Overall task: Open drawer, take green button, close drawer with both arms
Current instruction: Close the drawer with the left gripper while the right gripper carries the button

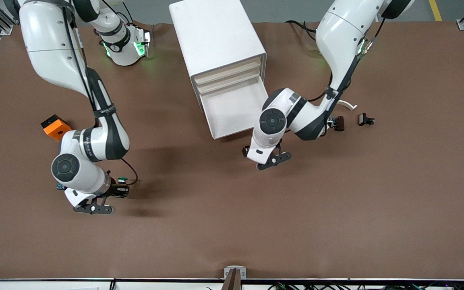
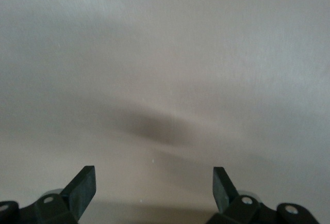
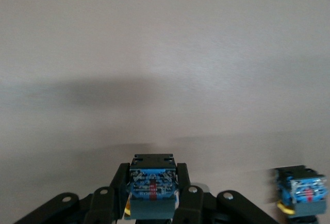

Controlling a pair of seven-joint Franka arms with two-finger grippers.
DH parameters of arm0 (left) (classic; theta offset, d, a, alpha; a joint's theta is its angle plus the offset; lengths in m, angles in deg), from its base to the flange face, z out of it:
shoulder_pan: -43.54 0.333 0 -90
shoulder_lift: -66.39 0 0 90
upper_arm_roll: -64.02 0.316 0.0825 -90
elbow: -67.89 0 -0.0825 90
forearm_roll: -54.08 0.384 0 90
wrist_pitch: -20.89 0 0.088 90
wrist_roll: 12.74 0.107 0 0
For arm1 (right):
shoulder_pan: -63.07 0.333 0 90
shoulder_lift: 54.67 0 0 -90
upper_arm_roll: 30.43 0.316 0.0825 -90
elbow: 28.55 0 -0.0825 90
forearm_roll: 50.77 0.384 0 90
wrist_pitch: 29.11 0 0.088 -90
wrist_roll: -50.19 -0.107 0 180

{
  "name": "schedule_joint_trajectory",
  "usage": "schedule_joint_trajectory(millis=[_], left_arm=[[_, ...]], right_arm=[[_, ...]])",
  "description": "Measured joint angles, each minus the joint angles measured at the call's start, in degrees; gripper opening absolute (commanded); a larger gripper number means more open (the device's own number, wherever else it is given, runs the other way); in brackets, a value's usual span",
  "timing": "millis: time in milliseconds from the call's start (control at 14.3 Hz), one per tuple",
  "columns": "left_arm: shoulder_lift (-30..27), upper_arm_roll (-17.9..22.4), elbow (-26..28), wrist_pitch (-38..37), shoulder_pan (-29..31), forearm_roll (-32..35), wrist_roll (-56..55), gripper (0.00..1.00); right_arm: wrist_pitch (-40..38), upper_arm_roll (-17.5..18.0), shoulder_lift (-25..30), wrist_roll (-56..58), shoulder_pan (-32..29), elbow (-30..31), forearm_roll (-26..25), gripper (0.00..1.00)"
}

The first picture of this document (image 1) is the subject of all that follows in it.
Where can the orange black button box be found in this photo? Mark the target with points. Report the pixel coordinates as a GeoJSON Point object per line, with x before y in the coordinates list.
{"type": "Point", "coordinates": [52, 128]}

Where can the small black switch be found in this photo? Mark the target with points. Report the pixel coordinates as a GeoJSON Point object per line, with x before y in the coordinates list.
{"type": "Point", "coordinates": [363, 119]}

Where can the white curved pipe clamp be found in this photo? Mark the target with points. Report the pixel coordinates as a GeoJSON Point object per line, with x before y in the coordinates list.
{"type": "Point", "coordinates": [349, 105]}

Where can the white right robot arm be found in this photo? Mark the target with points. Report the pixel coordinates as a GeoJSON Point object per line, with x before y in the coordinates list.
{"type": "Point", "coordinates": [54, 52]}

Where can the metal camera post bracket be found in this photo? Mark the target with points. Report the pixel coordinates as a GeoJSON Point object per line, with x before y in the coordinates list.
{"type": "Point", "coordinates": [235, 278]}

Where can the metal table edge rail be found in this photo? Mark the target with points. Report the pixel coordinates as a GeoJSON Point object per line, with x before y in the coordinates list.
{"type": "Point", "coordinates": [155, 286]}

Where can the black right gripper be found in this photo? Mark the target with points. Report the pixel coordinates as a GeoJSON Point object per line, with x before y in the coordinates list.
{"type": "Point", "coordinates": [117, 190]}

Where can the white plastic drawer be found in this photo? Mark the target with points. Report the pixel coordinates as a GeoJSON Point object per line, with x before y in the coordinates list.
{"type": "Point", "coordinates": [230, 79]}
{"type": "Point", "coordinates": [228, 112]}
{"type": "Point", "coordinates": [228, 71]}

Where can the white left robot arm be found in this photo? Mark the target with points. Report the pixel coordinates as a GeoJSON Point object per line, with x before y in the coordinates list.
{"type": "Point", "coordinates": [340, 36]}

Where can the white base interface box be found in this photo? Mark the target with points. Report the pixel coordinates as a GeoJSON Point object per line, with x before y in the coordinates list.
{"type": "Point", "coordinates": [142, 40]}

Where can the yellow push button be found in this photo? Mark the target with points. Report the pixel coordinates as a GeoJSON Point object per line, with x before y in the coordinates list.
{"type": "Point", "coordinates": [59, 186]}

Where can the white drawer cabinet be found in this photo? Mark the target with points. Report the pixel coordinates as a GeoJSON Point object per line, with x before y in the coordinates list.
{"type": "Point", "coordinates": [216, 40]}

